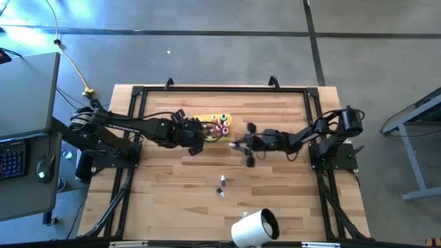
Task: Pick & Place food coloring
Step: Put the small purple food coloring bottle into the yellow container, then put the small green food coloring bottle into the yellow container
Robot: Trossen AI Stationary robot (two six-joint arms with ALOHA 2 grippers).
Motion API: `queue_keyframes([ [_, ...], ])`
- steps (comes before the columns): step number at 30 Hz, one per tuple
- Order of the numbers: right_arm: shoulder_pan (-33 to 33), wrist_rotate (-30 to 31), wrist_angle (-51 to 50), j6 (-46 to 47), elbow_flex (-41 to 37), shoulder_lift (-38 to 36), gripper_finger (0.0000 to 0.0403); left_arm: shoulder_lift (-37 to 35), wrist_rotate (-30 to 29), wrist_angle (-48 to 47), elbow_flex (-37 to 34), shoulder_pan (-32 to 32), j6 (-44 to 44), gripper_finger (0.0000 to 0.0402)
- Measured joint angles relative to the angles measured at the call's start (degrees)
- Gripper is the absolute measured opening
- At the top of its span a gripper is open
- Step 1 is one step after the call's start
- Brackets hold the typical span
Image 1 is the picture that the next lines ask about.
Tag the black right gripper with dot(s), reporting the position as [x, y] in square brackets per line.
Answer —
[268, 141]

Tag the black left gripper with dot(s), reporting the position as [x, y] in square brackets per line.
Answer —
[189, 134]

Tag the large orange food coloring bottle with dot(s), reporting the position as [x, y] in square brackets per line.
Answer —
[218, 130]

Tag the large red food coloring bottle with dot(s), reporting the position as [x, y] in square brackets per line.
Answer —
[225, 131]

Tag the large golden yellow coloring bottle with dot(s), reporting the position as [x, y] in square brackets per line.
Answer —
[226, 123]

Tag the large green food coloring bottle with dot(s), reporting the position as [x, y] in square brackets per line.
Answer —
[223, 117]

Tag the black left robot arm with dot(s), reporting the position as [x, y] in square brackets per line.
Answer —
[138, 125]

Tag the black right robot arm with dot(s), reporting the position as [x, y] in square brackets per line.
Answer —
[306, 134]

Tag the yellow plastic bin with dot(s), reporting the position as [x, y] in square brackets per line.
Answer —
[227, 138]

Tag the small black label dropper bottle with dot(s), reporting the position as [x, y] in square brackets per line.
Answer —
[220, 192]

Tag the black control box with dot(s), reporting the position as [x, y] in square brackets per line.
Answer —
[83, 167]

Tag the clear plastic bottle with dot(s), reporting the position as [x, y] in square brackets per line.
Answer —
[61, 184]
[67, 154]

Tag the black computer mouse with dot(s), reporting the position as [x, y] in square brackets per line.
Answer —
[46, 165]

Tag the grey desk top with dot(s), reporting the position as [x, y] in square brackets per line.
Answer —
[27, 93]

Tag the grey keyboard desk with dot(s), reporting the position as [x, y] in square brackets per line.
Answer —
[31, 196]

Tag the black keyboard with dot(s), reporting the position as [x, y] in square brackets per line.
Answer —
[12, 160]

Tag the wooden block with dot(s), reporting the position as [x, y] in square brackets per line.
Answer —
[433, 242]

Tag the red black device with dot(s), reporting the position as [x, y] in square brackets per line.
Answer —
[3, 56]

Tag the black metal table frame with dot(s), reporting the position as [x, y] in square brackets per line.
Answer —
[224, 89]

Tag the white metal bracket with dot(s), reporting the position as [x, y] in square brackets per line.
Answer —
[129, 244]
[320, 245]

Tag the grey metal table frame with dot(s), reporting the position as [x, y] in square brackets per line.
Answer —
[411, 158]

